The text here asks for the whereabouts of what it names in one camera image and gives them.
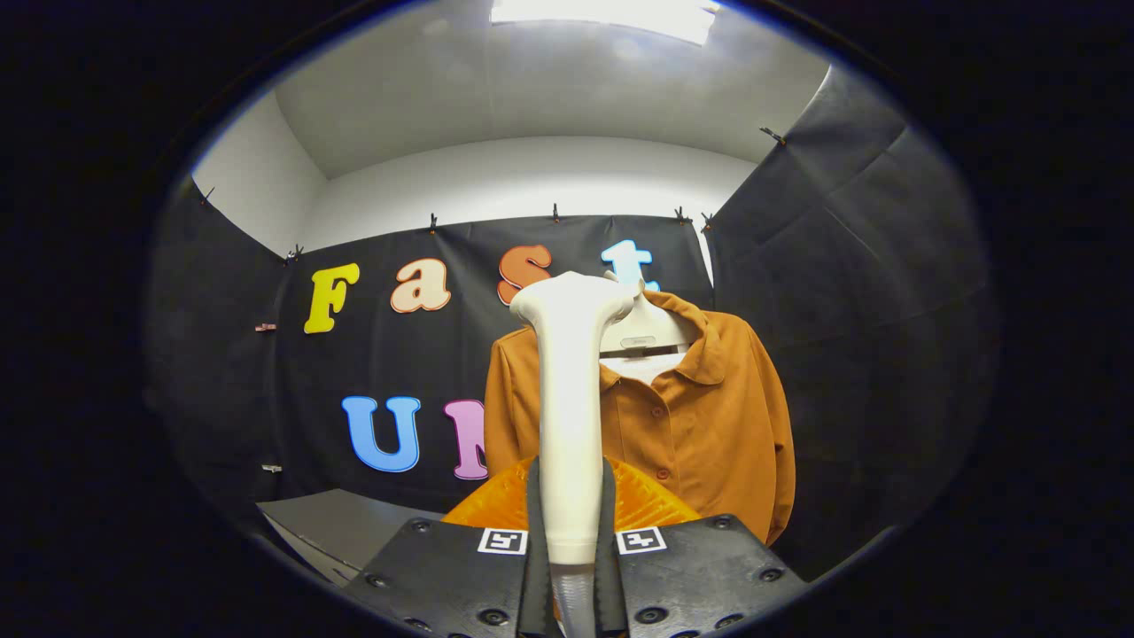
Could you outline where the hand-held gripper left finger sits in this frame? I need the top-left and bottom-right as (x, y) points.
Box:
(341, 456), (561, 638)

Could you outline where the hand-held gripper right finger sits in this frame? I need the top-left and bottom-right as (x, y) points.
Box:
(592, 456), (809, 638)

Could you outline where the white garment steamer head with hose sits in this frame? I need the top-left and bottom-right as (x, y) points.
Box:
(509, 270), (637, 638)

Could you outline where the orange button-up shirt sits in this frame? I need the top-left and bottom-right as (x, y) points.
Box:
(483, 290), (796, 547)

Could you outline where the white clothes hanger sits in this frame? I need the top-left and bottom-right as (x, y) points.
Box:
(600, 270), (701, 357)

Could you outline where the grey drawer cabinet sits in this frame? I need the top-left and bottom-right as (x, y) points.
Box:
(257, 487), (444, 587)

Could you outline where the black backdrop cloth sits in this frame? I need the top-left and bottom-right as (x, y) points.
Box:
(144, 64), (1000, 581)

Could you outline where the row of black clips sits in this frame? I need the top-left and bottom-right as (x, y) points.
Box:
(198, 126), (787, 267)

